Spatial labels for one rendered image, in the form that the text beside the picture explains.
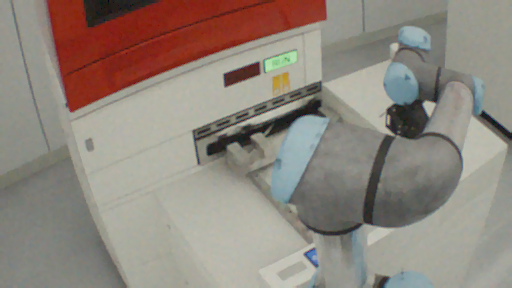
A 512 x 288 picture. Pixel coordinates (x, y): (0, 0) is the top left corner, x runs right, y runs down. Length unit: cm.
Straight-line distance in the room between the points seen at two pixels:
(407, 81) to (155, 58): 68
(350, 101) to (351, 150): 109
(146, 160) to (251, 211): 33
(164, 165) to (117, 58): 44
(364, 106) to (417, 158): 108
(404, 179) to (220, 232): 97
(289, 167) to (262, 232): 87
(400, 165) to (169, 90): 99
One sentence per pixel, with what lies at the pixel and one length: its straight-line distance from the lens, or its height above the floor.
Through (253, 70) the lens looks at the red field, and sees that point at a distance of 163.
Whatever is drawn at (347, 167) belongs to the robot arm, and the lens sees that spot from 65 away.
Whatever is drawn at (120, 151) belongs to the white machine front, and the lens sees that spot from 157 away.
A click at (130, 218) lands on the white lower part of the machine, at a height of 75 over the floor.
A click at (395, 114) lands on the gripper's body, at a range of 122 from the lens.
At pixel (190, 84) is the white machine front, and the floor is 113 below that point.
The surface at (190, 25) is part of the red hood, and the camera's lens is 142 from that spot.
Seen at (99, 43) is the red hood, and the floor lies 139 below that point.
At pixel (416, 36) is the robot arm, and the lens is 109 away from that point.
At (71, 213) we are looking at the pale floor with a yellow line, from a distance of 296.
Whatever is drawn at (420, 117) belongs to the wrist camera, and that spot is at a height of 127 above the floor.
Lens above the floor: 195
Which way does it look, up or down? 39 degrees down
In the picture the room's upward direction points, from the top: 5 degrees counter-clockwise
